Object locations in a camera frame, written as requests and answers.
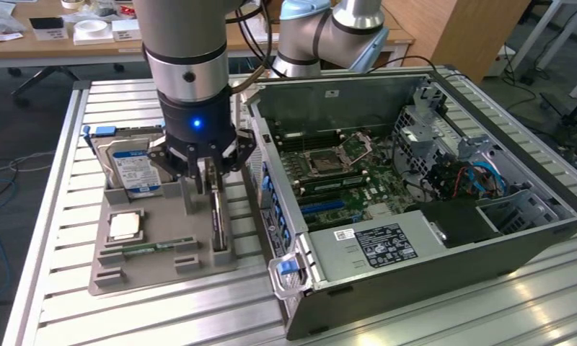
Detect grey parts rack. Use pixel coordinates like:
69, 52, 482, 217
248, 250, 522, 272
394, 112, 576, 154
86, 176, 240, 297

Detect black cable to case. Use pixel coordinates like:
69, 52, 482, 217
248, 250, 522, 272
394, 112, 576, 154
369, 54, 468, 79

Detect red wire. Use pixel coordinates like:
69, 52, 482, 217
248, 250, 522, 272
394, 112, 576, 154
450, 168, 464, 198

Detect blue wire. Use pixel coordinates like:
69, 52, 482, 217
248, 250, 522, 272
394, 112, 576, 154
464, 161, 509, 198

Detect silver metal drive cage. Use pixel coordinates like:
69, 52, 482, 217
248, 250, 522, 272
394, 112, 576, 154
392, 81, 506, 188

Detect graphics card with metal bracket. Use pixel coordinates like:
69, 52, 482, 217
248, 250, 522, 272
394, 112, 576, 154
204, 160, 229, 253

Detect CPU socket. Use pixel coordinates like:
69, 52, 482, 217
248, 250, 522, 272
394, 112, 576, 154
306, 149, 348, 177

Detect grey power supply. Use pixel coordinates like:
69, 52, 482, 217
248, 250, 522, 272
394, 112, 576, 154
297, 210, 450, 285

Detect wooden cabinet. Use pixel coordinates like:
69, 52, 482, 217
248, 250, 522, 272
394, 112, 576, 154
382, 0, 533, 83

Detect clear bag dark content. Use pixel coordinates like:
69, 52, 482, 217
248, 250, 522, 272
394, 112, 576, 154
60, 5, 121, 22

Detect white papers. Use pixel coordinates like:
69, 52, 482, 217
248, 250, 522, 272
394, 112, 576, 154
240, 16, 281, 44

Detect metal socket cover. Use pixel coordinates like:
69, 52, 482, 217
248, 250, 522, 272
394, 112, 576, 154
336, 131, 374, 163

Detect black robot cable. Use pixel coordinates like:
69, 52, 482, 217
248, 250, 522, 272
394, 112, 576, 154
225, 0, 276, 91

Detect silver disk bay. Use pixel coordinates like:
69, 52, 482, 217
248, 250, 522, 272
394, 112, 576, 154
474, 187, 561, 236

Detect white box black top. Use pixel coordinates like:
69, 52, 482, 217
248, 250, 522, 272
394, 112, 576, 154
28, 17, 70, 41

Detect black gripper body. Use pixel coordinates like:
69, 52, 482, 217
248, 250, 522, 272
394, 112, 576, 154
157, 86, 237, 163

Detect white tape roll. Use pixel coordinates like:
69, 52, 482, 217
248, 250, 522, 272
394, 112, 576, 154
76, 20, 108, 36

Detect silver CPU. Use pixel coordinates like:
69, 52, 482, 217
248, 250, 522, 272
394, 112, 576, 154
109, 212, 141, 239

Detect hard disk in blue caddy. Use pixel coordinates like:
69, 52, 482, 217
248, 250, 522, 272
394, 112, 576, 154
82, 122, 177, 198

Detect flat white box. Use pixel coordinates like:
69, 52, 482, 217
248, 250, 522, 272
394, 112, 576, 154
72, 19, 116, 46

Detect black plastic shroud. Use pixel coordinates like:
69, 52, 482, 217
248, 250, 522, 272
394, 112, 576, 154
416, 200, 504, 249

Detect open dark PC case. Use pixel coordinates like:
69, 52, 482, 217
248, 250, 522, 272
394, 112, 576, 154
233, 68, 577, 342

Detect green motherboard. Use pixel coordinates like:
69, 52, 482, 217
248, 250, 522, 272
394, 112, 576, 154
268, 122, 424, 231

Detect grey floor cable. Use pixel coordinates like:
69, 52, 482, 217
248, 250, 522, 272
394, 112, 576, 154
0, 151, 57, 173

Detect green RAM stick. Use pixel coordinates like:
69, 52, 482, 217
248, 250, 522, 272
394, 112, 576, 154
118, 239, 193, 255

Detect crumpled plastic bag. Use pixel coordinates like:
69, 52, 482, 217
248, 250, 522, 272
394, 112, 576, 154
0, 0, 28, 33

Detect black RAM slot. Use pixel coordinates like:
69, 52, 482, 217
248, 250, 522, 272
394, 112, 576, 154
278, 138, 342, 151
274, 130, 340, 143

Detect plain white box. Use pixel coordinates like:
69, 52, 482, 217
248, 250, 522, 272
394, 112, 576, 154
110, 19, 141, 43

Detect black RAM stick white label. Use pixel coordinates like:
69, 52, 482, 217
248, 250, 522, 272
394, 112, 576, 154
300, 174, 369, 195

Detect wooden desk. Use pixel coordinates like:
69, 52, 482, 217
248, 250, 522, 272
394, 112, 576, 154
0, 0, 417, 79

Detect blue expansion slot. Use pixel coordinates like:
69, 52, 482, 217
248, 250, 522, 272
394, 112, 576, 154
300, 199, 346, 214

